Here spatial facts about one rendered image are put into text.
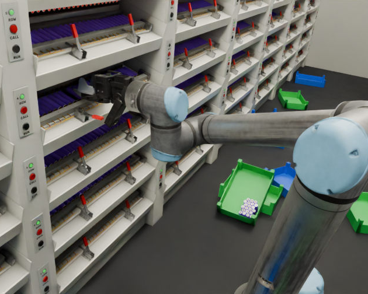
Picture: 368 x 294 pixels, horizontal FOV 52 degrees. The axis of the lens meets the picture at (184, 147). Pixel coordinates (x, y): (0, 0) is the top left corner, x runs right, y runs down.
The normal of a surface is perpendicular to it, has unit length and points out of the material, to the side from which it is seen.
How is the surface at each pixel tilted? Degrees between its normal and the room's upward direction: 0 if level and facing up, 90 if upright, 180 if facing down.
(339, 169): 85
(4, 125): 90
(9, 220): 16
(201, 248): 0
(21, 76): 90
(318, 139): 86
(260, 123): 63
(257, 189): 28
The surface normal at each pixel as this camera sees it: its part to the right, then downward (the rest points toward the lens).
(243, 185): -0.14, -0.59
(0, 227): 0.32, -0.76
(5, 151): -0.46, 0.39
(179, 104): 0.88, 0.15
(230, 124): -0.78, -0.29
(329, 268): 0.08, -0.88
